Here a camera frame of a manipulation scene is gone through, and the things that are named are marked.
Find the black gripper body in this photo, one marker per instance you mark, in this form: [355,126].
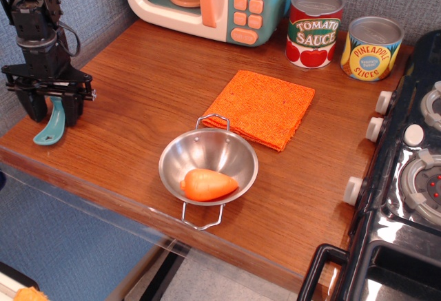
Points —
[49,61]

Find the blue dish brush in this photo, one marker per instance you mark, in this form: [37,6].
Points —
[53,131]

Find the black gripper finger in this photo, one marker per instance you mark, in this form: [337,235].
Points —
[73,108]
[33,103]

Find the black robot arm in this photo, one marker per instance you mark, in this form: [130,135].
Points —
[37,20]

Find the pineapple slices can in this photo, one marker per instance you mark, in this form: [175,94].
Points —
[371,48]

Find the orange plastic carrot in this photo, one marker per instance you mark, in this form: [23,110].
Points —
[205,185]

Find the tomato sauce can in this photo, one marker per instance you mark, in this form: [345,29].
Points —
[312,32]

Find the toy microwave oven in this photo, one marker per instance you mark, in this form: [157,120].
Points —
[242,22]

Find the orange folded towel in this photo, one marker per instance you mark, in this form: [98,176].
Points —
[260,108]

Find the black toy stove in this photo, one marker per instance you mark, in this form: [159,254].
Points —
[394,237]

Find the orange plush object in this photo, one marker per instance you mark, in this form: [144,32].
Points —
[30,294]

